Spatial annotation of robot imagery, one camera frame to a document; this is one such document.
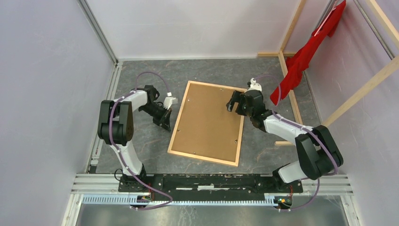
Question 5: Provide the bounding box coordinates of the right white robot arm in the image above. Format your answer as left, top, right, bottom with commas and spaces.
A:
226, 90, 343, 192

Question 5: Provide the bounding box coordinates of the brown backing board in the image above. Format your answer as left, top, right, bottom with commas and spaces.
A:
171, 83, 245, 163

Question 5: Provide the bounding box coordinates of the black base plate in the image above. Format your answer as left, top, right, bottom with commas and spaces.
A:
118, 174, 303, 202

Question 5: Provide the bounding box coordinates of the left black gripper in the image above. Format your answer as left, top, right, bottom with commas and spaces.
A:
139, 104, 173, 133

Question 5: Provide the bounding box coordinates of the aluminium rail base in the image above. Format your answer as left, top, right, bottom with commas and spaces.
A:
72, 174, 354, 207

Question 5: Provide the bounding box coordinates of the wooden stand structure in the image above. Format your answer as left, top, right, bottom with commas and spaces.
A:
257, 0, 399, 146

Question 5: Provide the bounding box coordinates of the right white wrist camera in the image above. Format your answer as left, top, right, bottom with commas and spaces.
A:
247, 78, 262, 92

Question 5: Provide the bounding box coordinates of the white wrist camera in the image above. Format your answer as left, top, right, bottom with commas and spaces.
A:
163, 92, 178, 109
247, 78, 262, 92

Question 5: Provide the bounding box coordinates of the red cloth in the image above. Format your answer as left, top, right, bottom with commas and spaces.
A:
270, 0, 346, 105

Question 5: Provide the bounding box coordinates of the wooden picture frame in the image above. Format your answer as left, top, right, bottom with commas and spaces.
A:
167, 80, 248, 168

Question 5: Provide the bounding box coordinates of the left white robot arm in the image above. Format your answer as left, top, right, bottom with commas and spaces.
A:
97, 85, 177, 192

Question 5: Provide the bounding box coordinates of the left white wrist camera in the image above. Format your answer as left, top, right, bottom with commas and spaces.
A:
163, 92, 178, 109

